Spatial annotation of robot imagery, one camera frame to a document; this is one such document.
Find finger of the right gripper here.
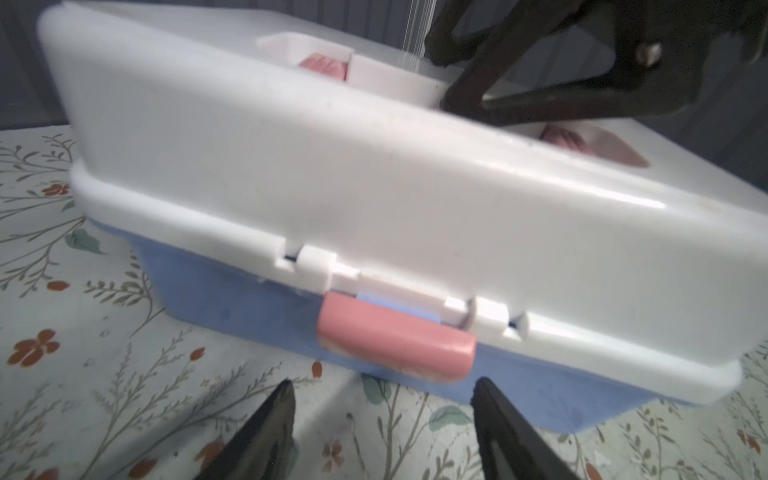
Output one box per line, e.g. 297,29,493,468
424,0,583,117
473,79,690,126

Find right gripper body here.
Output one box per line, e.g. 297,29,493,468
575,1,767,105

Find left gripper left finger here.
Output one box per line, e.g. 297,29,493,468
196,380,296,480

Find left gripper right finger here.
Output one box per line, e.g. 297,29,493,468
471,377,578,480

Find white blue tool box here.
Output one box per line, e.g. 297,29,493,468
37,2,767,432

